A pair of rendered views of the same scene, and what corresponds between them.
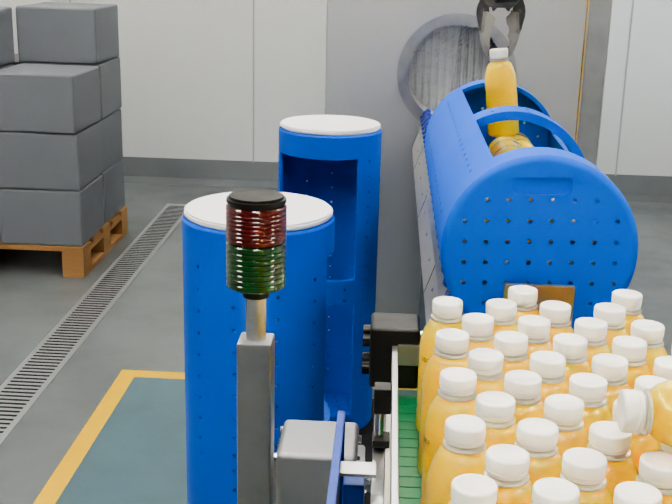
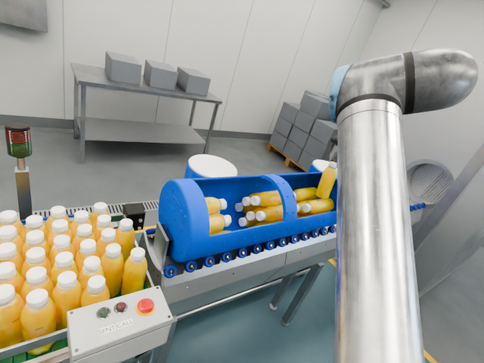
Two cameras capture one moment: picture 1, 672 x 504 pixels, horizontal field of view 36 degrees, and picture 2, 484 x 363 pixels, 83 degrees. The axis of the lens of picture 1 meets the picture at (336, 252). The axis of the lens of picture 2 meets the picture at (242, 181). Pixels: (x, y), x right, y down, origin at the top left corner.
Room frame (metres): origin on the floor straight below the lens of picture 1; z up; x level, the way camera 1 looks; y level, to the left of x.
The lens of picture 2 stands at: (1.07, -0.95, 1.70)
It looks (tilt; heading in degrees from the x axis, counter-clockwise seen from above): 27 degrees down; 45
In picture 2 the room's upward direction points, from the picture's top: 19 degrees clockwise
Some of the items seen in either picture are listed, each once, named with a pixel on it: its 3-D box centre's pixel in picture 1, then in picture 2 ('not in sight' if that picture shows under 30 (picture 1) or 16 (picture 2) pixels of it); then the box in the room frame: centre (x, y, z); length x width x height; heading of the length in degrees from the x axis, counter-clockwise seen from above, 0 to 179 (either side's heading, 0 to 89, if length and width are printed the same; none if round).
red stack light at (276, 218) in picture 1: (256, 222); (18, 133); (1.07, 0.08, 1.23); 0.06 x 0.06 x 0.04
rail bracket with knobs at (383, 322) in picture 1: (397, 354); (132, 219); (1.40, -0.09, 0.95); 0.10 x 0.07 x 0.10; 87
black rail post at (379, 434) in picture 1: (381, 414); not in sight; (1.22, -0.06, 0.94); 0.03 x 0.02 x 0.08; 177
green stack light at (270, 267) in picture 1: (256, 263); (19, 146); (1.07, 0.08, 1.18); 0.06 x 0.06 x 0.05
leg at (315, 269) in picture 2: not in sight; (300, 294); (2.48, -0.41, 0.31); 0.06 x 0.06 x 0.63; 87
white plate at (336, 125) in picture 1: (330, 124); (330, 168); (2.88, 0.02, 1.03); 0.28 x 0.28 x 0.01
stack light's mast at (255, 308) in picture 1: (256, 267); (19, 148); (1.07, 0.08, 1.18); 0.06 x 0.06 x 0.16
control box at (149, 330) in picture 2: not in sight; (120, 328); (1.21, -0.57, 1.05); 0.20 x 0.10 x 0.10; 177
